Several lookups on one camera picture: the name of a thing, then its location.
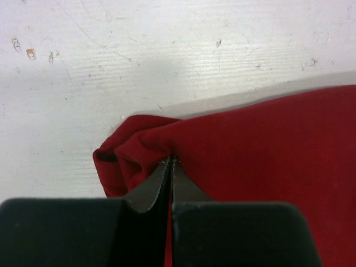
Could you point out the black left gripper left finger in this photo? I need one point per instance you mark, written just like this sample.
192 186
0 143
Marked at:
117 231

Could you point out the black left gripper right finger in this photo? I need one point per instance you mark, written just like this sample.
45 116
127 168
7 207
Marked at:
210 233

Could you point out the dark red t shirt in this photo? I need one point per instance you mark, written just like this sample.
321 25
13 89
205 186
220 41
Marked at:
298 149

